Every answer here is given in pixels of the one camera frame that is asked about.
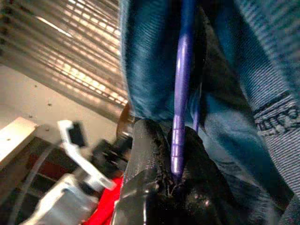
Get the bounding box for red garment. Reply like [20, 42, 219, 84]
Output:
[86, 174, 125, 225]

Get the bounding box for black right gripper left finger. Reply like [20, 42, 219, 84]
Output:
[112, 118, 174, 225]

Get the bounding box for purple plastic hanger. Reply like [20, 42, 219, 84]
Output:
[170, 0, 202, 181]

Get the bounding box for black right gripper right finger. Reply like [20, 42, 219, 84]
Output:
[167, 127, 237, 225]

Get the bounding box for grey curtain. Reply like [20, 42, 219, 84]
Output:
[0, 0, 129, 122]

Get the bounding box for blue denim jeans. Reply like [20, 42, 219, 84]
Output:
[118, 0, 300, 225]

